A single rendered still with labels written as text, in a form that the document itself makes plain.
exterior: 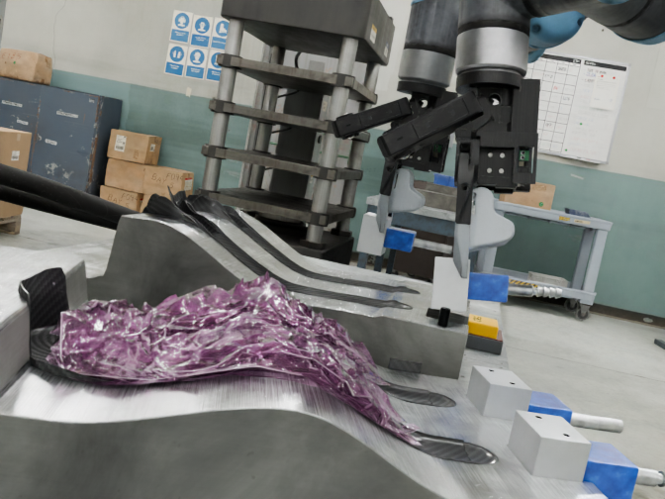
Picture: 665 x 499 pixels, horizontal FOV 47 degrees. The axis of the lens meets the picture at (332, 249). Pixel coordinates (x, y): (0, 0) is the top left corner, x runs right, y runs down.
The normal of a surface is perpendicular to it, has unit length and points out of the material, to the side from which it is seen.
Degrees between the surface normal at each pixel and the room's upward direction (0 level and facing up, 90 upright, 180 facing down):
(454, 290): 82
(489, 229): 71
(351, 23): 90
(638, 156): 90
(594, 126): 90
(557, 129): 90
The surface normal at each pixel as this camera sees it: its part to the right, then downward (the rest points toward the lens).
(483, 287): -0.17, -0.05
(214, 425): 0.11, 0.15
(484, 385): -0.98, -0.17
